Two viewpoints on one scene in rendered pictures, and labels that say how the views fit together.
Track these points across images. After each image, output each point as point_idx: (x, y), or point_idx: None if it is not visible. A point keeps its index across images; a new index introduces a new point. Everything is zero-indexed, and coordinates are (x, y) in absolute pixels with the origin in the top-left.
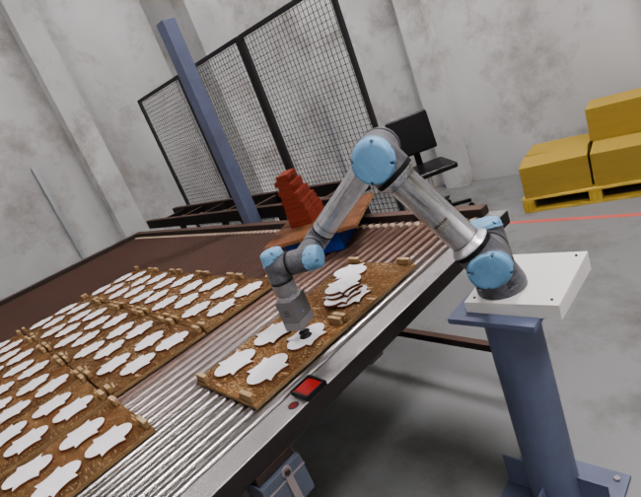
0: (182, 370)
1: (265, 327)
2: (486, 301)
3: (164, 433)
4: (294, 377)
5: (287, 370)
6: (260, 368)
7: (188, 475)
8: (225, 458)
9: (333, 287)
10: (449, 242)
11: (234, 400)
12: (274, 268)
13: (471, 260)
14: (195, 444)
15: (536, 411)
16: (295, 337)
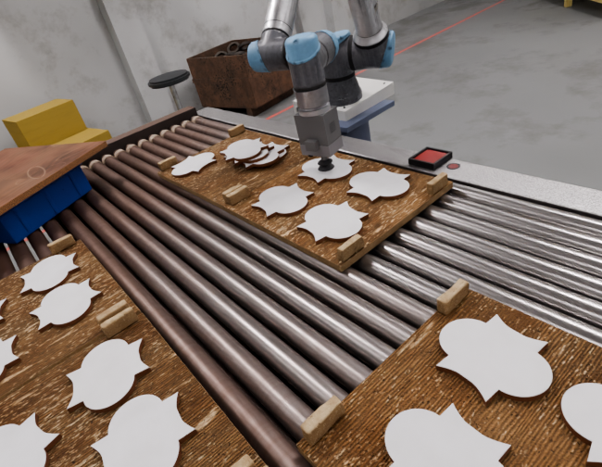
0: (258, 323)
1: (248, 216)
2: (356, 103)
3: (471, 278)
4: None
5: (390, 171)
6: (373, 188)
7: (572, 214)
8: (536, 195)
9: (242, 153)
10: (377, 22)
11: (418, 216)
12: (321, 55)
13: (389, 36)
14: (507, 228)
15: None
16: (321, 174)
